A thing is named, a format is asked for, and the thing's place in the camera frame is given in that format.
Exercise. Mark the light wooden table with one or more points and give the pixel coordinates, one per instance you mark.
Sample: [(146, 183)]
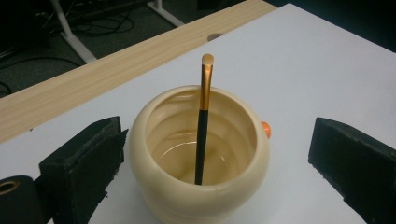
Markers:
[(93, 81)]

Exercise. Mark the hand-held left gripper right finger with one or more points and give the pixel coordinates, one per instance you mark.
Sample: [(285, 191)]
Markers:
[(358, 165)]

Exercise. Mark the black makeup brush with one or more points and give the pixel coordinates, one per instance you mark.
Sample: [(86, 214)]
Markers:
[(202, 133)]

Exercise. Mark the cream ribbed ceramic cup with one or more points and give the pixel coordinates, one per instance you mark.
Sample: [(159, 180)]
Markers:
[(174, 199)]

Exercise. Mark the white metal stand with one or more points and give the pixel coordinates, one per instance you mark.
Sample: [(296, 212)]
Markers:
[(76, 43)]

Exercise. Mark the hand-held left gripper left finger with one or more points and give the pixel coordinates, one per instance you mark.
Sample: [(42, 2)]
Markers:
[(84, 168)]

